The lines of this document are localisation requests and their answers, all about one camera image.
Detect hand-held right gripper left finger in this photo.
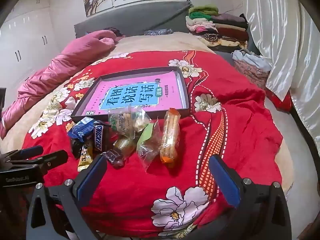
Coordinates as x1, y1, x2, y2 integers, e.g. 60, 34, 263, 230
26, 154, 108, 240

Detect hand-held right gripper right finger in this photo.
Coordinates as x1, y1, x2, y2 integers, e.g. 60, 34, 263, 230
209, 154, 293, 240

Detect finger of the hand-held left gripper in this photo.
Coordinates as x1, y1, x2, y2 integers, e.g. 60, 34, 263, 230
6, 145, 44, 160
32, 150, 69, 172

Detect dark snack packet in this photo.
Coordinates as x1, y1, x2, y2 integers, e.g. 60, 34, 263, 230
70, 137, 84, 159

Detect yellow snack packet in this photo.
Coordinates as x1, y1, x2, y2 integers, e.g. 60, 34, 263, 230
77, 142, 94, 172

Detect small black snack packet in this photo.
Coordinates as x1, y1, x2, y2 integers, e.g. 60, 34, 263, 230
101, 149, 125, 168

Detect blue snack packet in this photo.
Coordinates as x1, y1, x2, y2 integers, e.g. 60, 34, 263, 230
67, 119, 97, 139

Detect brown chocolate bar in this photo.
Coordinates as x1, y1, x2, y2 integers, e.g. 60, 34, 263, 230
92, 124, 112, 153

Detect clear round snack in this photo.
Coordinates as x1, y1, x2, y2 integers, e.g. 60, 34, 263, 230
112, 136, 137, 159

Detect clear green print pastry packet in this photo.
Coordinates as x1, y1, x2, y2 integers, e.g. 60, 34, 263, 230
108, 111, 135, 138

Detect light green snack packet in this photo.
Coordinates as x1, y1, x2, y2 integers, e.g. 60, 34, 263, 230
136, 123, 163, 173

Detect orange cracker packet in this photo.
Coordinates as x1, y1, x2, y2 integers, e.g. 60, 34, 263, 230
159, 108, 181, 164

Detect dark cardboard box tray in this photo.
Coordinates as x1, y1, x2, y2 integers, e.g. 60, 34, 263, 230
71, 66, 190, 124

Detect pink quilt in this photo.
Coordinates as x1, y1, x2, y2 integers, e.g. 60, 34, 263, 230
0, 30, 117, 140

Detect red floral blanket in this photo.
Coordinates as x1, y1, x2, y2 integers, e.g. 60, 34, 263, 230
21, 50, 284, 239

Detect white wardrobe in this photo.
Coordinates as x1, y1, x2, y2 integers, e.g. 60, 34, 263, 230
0, 0, 65, 110

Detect crumpled light clothes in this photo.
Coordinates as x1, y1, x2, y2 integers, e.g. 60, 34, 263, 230
231, 49, 273, 88

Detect dark cloth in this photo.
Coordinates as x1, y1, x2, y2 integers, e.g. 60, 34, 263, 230
104, 27, 125, 39

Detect white satin curtain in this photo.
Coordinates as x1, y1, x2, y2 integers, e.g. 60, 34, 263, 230
244, 0, 320, 140

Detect beige bed sheet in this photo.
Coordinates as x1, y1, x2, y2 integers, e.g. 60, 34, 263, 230
0, 32, 295, 195

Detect stack of folded clothes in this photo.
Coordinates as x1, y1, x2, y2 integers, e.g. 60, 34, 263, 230
185, 4, 250, 49

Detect blue patterned cloth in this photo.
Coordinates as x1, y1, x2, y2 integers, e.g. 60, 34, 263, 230
144, 28, 173, 36

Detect grey headboard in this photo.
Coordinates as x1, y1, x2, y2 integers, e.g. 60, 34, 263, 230
74, 0, 250, 39

